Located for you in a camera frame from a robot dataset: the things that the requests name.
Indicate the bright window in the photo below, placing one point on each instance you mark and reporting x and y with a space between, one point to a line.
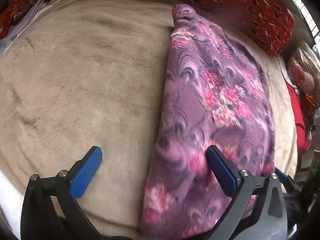
310 12

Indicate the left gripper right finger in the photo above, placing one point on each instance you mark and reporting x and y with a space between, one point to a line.
257 208

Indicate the purple floral fleece garment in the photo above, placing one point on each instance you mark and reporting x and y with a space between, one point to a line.
215 94

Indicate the beige fleece bed cover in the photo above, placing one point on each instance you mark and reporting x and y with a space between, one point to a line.
86 72

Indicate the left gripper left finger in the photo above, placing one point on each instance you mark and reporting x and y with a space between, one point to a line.
50 209

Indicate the red cloth at bedside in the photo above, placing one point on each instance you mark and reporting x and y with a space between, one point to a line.
303 143

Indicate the white papers pile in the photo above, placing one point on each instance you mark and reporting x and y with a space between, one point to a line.
36 10

